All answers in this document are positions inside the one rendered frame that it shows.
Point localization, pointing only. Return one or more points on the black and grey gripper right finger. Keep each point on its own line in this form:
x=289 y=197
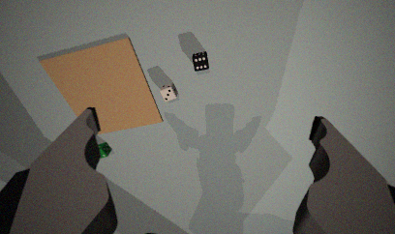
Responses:
x=348 y=195

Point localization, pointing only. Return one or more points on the green die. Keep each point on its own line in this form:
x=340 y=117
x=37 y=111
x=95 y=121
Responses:
x=105 y=149

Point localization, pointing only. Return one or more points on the orange flat mat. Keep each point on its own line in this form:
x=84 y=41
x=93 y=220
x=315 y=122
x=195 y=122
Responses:
x=110 y=78

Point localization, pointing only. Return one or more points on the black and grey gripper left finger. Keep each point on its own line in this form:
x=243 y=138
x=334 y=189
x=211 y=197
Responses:
x=61 y=192

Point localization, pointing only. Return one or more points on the white die with black pips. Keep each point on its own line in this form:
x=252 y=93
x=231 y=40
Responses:
x=168 y=92

